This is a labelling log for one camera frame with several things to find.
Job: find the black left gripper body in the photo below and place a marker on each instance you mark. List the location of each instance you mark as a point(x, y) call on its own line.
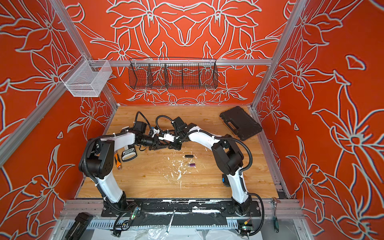
point(149, 142)

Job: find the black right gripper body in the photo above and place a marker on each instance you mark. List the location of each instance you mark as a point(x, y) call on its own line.
point(179, 135)

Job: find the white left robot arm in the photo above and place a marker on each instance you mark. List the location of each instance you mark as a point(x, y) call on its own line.
point(101, 155)

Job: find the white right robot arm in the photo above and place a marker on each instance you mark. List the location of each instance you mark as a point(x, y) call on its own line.
point(232, 157)

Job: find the black plastic tool case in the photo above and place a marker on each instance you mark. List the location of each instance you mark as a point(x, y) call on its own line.
point(241, 123)

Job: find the black clamp block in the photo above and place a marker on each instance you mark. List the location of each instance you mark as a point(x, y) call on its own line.
point(80, 225)

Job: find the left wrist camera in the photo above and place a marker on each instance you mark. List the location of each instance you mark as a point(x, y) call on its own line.
point(154, 132)

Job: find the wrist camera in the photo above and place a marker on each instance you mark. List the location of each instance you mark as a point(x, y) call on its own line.
point(167, 137)
point(154, 132)

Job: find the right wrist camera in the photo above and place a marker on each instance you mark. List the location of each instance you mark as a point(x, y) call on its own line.
point(167, 137)

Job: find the orange handled tool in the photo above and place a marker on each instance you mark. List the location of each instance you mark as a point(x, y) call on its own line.
point(118, 161)

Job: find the black wire mesh basket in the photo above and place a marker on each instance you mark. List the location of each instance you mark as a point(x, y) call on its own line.
point(173, 74)

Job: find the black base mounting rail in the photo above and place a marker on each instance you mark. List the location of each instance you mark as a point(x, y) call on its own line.
point(194, 213)

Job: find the white wire mesh basket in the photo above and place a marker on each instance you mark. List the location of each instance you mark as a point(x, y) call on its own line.
point(85, 78)

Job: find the green handled screwdriver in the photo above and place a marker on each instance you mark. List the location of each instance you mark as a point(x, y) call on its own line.
point(274, 204)

